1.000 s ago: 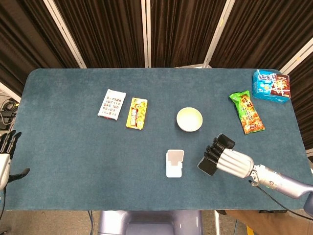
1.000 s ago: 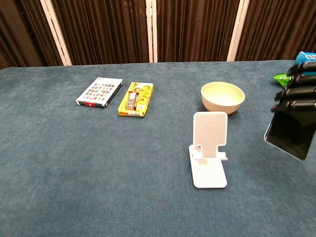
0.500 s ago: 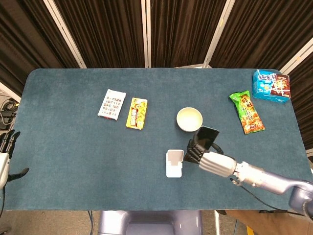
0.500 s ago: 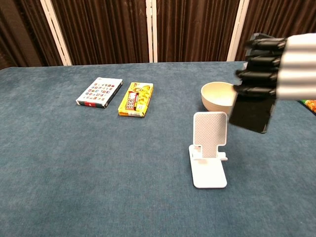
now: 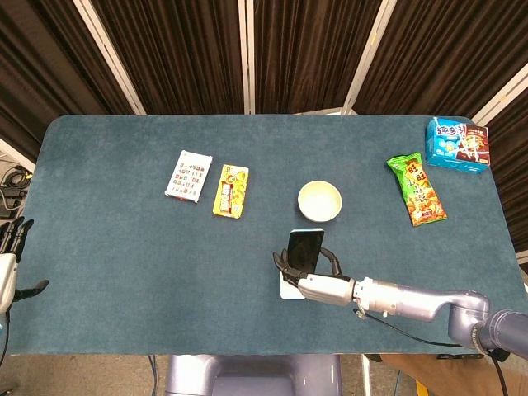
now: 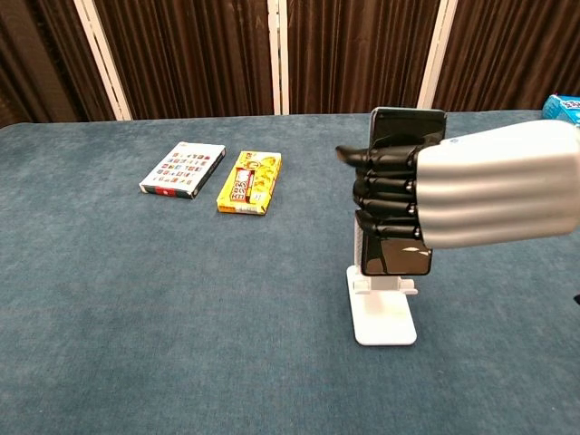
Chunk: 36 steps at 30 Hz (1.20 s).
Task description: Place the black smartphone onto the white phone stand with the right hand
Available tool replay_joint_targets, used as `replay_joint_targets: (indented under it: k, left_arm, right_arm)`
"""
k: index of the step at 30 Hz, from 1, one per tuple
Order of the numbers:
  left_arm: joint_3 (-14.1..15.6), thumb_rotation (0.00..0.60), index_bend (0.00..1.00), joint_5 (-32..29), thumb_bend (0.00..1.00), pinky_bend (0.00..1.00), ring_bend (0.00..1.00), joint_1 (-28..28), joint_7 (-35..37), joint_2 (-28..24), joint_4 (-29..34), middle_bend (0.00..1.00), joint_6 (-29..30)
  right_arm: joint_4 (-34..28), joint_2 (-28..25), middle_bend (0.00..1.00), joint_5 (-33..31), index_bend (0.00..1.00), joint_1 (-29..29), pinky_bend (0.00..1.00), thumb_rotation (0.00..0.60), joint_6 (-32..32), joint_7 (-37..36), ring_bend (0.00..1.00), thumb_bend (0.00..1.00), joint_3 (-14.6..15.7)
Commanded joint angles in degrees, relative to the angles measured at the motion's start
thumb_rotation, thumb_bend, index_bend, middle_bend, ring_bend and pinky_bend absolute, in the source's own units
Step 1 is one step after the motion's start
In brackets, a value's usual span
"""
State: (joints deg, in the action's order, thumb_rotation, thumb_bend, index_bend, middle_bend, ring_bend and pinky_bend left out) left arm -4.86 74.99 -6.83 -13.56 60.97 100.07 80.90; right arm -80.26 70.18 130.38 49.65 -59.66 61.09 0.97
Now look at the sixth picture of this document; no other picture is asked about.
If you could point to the colourful white card box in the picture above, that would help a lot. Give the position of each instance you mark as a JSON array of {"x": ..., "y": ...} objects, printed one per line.
[{"x": 183, "y": 170}]

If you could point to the white folding phone stand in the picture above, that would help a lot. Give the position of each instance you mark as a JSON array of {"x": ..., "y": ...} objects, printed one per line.
[{"x": 383, "y": 312}]

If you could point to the black smartphone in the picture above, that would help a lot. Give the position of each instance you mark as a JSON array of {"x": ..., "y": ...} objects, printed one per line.
[{"x": 399, "y": 254}]

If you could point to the blue snack package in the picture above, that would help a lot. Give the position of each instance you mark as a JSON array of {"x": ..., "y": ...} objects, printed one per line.
[{"x": 564, "y": 108}]

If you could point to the white screen frame post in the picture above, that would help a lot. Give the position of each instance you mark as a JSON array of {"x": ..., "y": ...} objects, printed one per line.
[
  {"x": 278, "y": 56},
  {"x": 436, "y": 56},
  {"x": 102, "y": 56}
]

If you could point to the yellow snack box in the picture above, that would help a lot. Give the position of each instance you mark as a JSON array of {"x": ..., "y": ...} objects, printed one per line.
[{"x": 250, "y": 182}]

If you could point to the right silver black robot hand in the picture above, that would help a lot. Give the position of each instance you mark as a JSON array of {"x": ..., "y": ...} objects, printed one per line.
[{"x": 489, "y": 186}]

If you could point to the brown pleated curtain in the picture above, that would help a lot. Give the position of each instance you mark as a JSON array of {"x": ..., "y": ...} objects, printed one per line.
[{"x": 204, "y": 54}]

